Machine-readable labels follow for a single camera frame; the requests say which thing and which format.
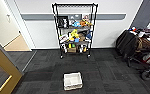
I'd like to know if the pale basket with white lining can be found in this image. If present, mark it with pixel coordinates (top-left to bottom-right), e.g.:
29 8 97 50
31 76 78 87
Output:
63 71 84 91

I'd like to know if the small green box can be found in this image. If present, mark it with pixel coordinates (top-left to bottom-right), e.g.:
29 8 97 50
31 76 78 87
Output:
71 43 76 49

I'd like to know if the cardboard box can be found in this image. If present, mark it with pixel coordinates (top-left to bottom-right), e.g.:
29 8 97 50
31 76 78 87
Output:
67 47 78 54

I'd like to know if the small blue cup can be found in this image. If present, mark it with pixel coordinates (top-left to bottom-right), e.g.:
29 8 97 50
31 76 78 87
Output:
73 37 80 44

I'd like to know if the black white orange package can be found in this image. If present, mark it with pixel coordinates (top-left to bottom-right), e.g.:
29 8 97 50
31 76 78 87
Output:
78 44 89 54

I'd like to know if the black and white package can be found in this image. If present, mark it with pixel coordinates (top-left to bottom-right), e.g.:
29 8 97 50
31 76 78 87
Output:
60 43 68 54

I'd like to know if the yellow plush toy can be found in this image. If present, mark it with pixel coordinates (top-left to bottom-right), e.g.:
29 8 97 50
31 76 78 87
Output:
68 29 81 43

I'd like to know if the white printed box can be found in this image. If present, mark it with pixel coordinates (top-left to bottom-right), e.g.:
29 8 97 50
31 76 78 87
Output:
58 33 69 44

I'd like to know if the blue and white cap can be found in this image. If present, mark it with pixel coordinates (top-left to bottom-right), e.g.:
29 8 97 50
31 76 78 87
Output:
85 30 93 42

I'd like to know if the orange plush toy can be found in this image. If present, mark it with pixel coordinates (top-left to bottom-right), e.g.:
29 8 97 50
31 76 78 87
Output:
80 19 89 28

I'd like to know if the brown plush toy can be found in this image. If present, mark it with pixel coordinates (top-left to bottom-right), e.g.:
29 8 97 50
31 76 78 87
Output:
87 21 93 27

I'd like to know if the black bag with white print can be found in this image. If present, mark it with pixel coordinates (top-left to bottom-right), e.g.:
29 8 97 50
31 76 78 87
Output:
57 15 69 29

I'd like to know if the doll picture box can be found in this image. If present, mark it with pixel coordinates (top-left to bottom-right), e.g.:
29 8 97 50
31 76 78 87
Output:
82 13 91 22

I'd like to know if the yellow wooden door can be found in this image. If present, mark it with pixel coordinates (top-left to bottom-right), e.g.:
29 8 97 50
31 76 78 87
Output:
0 39 24 94

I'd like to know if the white door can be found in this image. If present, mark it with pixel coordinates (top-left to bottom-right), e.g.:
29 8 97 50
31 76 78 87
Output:
0 0 21 48

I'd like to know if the black wire shelf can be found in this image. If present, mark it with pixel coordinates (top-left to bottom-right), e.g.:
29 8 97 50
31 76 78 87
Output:
51 2 99 59

